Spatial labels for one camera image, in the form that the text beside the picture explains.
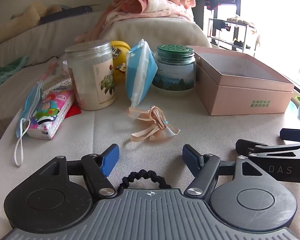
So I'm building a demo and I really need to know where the black scrunchie hair tie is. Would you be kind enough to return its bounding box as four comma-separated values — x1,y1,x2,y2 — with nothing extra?
118,170,172,190

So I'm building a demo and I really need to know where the dark blue flat object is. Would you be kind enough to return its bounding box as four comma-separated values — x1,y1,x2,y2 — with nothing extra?
38,4,93,26

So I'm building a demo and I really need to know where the pink ribbon bow hair clip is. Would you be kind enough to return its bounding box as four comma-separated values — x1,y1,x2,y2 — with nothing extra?
128,106,181,142

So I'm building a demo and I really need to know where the red cloth piece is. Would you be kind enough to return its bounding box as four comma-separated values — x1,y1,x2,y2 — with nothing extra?
64,104,79,119

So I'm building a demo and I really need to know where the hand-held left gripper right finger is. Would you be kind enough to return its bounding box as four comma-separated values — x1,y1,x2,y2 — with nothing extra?
182,144,265,199

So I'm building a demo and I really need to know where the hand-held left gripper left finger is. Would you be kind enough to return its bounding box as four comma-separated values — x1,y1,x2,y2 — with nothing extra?
41,144,120,200

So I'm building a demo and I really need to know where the beige woven tablecloth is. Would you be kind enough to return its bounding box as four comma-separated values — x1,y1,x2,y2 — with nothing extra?
0,55,300,240

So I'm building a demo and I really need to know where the white pink printed blanket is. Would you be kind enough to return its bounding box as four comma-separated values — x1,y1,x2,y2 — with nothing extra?
74,2,195,44

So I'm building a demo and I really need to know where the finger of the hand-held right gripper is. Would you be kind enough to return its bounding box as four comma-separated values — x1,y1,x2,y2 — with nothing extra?
280,128,300,142
235,139,300,160

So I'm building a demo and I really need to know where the pink cardboard box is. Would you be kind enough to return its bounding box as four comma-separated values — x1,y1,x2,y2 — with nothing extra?
186,45,295,116

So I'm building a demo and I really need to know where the clear jar of cream powder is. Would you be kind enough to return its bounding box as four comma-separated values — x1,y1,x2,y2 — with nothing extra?
65,40,117,111

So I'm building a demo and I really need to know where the yellow container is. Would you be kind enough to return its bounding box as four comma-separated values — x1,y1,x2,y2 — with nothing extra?
111,41,131,81

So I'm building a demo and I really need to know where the cotton swab pack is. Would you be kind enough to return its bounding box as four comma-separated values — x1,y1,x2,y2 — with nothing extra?
43,76,73,91

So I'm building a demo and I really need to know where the metal shoe rack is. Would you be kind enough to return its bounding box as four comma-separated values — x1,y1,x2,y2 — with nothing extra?
207,15,260,53

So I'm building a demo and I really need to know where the blue face mask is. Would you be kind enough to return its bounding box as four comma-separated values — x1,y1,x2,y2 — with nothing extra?
13,79,45,167

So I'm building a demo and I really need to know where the green lid glass jar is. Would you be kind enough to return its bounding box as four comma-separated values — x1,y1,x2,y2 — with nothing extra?
152,44,196,98

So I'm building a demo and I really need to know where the blue face mask pack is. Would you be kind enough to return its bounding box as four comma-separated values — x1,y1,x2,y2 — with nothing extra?
125,39,158,108

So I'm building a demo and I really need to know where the cream sofa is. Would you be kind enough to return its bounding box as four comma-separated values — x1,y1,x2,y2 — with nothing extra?
0,4,213,155

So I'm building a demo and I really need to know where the beige plush toy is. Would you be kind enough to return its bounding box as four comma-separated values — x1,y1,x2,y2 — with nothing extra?
0,1,63,44

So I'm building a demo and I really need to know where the green cloth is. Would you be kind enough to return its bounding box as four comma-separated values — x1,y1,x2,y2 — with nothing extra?
0,55,29,93

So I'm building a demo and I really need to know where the cartoon print tissue pack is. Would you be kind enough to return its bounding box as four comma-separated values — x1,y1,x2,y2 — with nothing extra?
27,91,75,140

